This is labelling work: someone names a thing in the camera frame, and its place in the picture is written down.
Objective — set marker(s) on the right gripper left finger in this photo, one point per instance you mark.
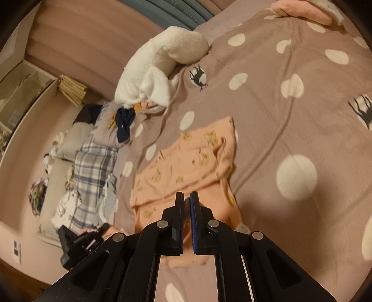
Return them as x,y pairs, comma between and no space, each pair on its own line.
123,268

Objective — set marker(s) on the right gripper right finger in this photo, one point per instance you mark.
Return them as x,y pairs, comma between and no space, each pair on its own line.
249,267

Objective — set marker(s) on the peach cartoon print baby shirt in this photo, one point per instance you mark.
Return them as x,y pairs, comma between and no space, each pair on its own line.
200,160

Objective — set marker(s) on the person left hand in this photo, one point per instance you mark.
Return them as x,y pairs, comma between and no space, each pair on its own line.
88,235

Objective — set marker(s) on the white printed garment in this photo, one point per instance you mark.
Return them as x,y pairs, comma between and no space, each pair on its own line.
66,209

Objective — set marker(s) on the grey blue ruffled garment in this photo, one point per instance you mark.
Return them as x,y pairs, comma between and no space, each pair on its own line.
107,203

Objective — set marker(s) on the beige pillow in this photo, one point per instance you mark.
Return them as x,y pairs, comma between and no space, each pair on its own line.
74,140

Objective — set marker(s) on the plaid blue white pillow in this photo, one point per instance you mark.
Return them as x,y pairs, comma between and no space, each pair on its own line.
93,165

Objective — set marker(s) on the stuffed toys pile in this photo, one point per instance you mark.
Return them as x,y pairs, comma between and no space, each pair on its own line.
49,158

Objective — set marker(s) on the mauve pillow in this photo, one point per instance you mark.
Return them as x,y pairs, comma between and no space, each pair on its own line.
105,129

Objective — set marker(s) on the navy blue garment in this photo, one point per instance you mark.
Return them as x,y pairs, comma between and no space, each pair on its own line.
124,118

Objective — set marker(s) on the yellow fringe hanging cloth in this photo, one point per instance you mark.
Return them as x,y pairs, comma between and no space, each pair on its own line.
73,90

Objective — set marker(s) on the white plush goose toy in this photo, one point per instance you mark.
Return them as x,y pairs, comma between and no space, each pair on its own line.
147,75

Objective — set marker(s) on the mauve polka dot blanket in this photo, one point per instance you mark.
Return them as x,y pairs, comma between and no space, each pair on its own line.
299,94

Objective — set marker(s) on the pink curtain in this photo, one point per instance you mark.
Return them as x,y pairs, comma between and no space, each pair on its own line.
89,41

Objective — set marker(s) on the teal curtain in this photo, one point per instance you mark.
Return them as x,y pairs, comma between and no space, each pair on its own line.
184,14

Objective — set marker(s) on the pink folded garment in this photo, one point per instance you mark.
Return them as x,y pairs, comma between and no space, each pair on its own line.
301,9

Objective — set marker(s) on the white folded cloth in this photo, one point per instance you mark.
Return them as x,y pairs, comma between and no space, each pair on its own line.
330,8

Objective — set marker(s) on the wall power socket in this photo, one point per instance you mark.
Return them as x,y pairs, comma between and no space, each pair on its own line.
16,252

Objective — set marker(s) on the white wall shelf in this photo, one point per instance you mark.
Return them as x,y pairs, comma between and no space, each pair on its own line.
20,89

